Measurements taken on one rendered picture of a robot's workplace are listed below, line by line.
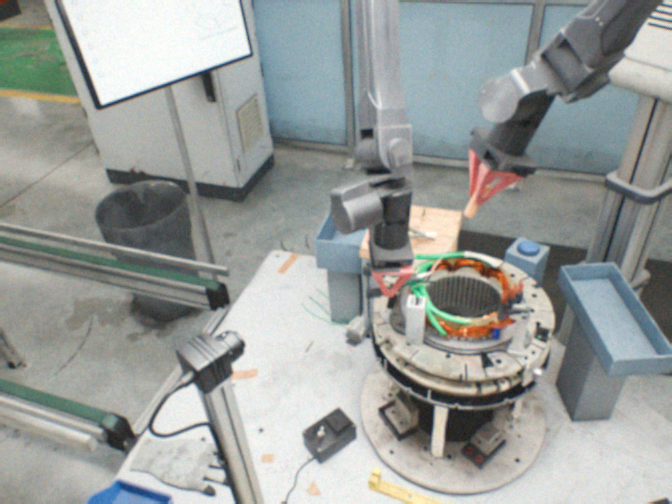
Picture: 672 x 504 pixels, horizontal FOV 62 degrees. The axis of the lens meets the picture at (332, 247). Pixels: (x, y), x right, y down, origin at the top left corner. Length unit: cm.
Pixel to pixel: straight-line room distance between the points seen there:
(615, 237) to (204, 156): 248
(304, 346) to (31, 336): 179
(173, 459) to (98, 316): 172
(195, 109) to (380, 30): 244
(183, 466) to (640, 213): 107
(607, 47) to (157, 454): 108
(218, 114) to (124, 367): 141
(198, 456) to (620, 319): 88
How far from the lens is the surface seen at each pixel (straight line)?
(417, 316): 92
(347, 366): 135
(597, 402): 129
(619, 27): 72
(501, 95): 75
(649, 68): 117
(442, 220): 130
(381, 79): 83
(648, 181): 129
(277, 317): 148
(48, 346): 286
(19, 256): 212
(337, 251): 125
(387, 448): 120
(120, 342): 272
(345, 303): 139
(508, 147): 84
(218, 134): 321
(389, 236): 88
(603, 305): 122
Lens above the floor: 182
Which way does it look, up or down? 38 degrees down
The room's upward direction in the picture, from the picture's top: 5 degrees counter-clockwise
